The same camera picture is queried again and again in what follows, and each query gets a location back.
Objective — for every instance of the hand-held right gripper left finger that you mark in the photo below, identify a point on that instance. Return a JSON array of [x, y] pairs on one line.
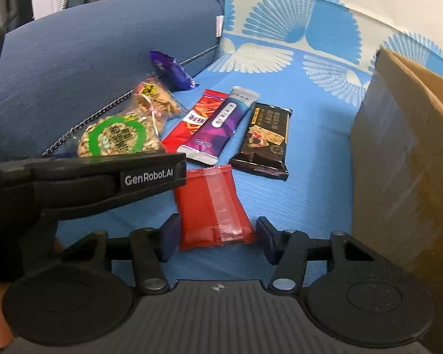
[[170, 238]]

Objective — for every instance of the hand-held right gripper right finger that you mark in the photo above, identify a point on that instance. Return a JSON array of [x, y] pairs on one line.
[[266, 239]]

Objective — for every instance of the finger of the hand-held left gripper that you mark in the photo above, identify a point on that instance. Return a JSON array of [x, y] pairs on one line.
[[107, 177]]

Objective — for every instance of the round cracker green label packet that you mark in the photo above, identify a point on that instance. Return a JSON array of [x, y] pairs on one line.
[[114, 138]]

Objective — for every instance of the clear cracker bag yellow label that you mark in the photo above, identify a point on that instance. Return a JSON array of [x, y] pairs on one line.
[[157, 101]]

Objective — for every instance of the black snack bar packet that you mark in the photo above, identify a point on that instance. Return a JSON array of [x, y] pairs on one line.
[[265, 140]]

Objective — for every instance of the long red snack packet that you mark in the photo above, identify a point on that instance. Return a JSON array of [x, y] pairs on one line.
[[192, 121]]

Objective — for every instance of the purple and silver sachet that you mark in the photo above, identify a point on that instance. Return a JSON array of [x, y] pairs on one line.
[[221, 121]]

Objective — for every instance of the cardboard box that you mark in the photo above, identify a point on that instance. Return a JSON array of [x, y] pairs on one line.
[[398, 162]]

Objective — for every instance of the purple candy packet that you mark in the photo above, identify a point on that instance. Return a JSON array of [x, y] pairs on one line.
[[173, 72]]

